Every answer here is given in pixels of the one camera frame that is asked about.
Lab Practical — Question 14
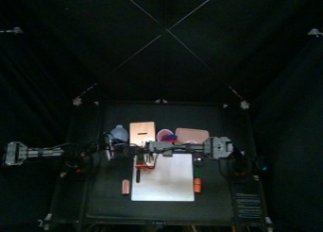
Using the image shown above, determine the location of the red plastic cup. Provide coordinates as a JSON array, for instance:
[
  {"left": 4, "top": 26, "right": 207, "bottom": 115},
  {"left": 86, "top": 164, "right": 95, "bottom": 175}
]
[{"left": 156, "top": 128, "right": 178, "bottom": 144}]

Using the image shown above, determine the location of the pale blue bowl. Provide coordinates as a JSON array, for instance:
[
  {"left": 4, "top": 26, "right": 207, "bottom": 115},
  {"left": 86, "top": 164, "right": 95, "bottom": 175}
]
[{"left": 110, "top": 124, "right": 130, "bottom": 143}]

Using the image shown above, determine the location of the white table corner bracket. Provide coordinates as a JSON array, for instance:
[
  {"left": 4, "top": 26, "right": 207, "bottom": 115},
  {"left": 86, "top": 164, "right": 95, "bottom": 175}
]
[
  {"left": 263, "top": 216, "right": 275, "bottom": 232},
  {"left": 36, "top": 212, "right": 54, "bottom": 232}
]

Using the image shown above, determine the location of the white printed label sheet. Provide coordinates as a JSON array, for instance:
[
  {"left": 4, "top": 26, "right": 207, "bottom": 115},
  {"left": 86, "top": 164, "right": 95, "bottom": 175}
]
[{"left": 235, "top": 192, "right": 263, "bottom": 220}]

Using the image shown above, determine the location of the thin diagonal frame cord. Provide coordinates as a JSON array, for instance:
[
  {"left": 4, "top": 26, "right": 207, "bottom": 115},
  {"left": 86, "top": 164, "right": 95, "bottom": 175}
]
[
  {"left": 75, "top": 0, "right": 224, "bottom": 100},
  {"left": 118, "top": 0, "right": 249, "bottom": 102}
]

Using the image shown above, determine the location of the pink rectangular block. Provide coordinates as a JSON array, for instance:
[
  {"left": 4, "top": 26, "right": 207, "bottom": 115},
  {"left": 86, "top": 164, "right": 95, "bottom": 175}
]
[{"left": 121, "top": 178, "right": 132, "bottom": 195}]

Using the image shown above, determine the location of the wooden box with slot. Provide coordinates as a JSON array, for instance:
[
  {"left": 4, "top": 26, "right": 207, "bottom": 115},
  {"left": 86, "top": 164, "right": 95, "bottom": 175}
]
[{"left": 129, "top": 121, "right": 157, "bottom": 148}]

